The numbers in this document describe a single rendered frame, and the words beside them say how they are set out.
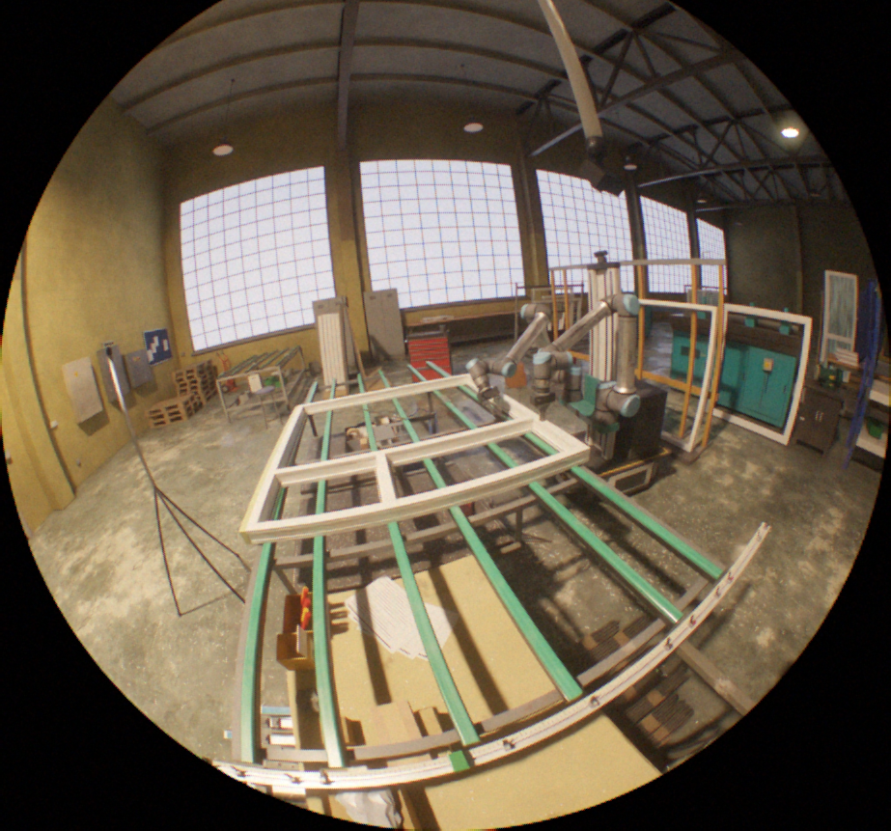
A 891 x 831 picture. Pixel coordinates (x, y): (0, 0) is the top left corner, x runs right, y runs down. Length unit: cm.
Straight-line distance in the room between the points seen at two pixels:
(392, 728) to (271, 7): 881
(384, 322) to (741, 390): 809
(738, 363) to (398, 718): 469
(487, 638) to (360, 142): 1059
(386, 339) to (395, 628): 802
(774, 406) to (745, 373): 62
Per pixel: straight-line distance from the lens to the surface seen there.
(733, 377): 476
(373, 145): 1040
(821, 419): 433
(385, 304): 859
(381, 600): 122
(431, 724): 92
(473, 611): 114
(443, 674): 81
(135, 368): 842
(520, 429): 166
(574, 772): 101
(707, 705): 192
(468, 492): 117
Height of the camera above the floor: 163
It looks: 17 degrees down
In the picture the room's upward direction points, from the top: 6 degrees counter-clockwise
